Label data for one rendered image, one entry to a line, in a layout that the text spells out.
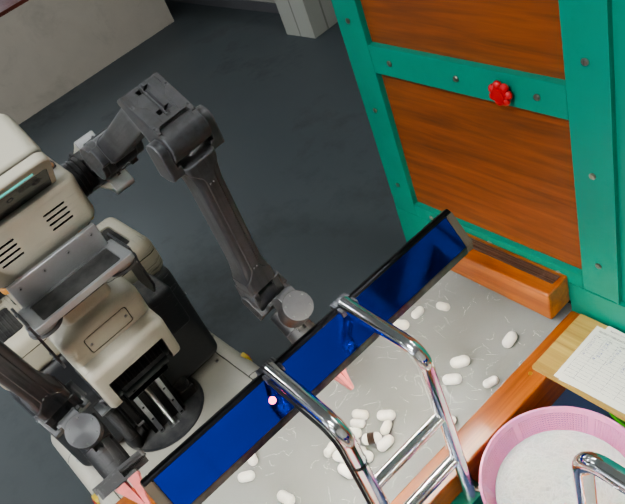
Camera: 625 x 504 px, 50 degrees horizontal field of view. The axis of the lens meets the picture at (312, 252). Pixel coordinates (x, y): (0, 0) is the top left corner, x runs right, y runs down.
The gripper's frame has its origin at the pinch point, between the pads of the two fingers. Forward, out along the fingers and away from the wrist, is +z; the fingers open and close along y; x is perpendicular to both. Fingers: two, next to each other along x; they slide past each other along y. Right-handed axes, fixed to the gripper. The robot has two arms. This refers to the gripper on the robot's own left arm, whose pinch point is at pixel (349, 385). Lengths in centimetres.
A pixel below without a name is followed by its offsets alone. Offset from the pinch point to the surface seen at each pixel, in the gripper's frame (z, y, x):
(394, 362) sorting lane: 3.3, 11.9, 7.1
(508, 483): 28.9, 5.9, -13.9
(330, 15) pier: -169, 217, 249
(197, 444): -10.4, -28.2, -29.9
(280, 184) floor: -83, 84, 181
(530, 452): 28.4, 12.8, -13.3
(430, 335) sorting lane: 4.4, 21.4, 6.3
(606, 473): 21, 1, -58
